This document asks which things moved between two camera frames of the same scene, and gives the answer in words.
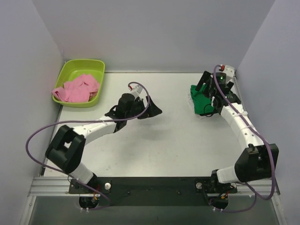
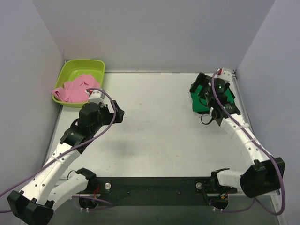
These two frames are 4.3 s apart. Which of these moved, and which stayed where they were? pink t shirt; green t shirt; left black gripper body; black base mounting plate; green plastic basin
Moved: left black gripper body
Stayed: pink t shirt; green t shirt; black base mounting plate; green plastic basin
